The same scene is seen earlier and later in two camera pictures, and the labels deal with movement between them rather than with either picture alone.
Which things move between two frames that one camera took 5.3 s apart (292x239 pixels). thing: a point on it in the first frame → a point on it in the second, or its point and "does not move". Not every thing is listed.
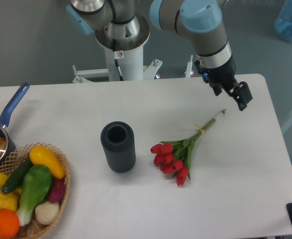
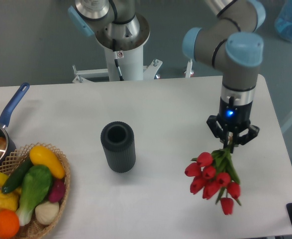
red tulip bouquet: x=174 y=157 → x=215 y=175
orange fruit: x=5 y=224 does not move
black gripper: x=225 y=75 → x=234 y=117
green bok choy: x=37 y=182 does not move
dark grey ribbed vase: x=118 y=138 does not move
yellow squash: x=40 y=155 does not move
